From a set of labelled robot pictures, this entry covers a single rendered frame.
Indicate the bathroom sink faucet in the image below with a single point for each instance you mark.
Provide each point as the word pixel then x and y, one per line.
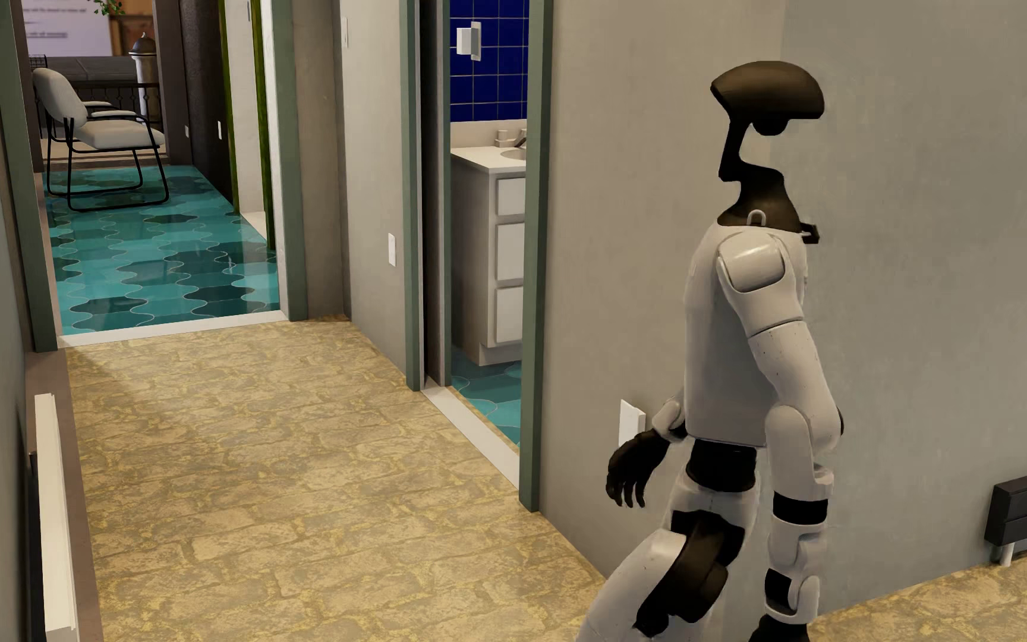
pixel 511 136

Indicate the grey domed bin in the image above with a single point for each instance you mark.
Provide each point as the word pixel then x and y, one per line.
pixel 144 62

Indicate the white light switch plate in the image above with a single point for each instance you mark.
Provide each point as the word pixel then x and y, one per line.
pixel 391 250

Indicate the black robot head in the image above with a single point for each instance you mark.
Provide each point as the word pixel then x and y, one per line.
pixel 768 94

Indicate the white wall poster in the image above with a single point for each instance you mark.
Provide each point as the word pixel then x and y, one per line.
pixel 68 27

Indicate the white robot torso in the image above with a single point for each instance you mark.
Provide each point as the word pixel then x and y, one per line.
pixel 727 357

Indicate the white baseboard heater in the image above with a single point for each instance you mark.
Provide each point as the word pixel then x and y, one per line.
pixel 54 526

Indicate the white bathroom vanity cabinet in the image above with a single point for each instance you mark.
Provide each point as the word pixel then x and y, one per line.
pixel 491 250

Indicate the white cushioned black-frame chair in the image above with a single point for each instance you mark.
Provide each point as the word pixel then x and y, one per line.
pixel 99 125

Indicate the green hallway door frame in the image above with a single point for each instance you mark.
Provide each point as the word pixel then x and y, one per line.
pixel 28 178

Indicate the green bathroom door frame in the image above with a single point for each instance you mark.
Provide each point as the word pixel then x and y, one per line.
pixel 533 267

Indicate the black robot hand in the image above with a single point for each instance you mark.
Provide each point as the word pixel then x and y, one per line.
pixel 631 465
pixel 778 630

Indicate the white bathroom wall fixture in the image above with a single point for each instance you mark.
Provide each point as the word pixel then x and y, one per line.
pixel 470 40

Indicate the white wall outlet plate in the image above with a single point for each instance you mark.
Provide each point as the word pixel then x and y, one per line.
pixel 630 421

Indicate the white and black left robot leg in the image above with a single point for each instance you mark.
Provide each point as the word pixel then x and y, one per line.
pixel 656 579

